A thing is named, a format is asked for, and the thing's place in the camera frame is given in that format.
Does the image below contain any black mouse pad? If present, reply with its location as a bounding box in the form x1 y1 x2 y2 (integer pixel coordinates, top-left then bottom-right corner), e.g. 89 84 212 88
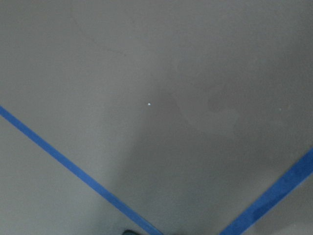
122 230 140 235

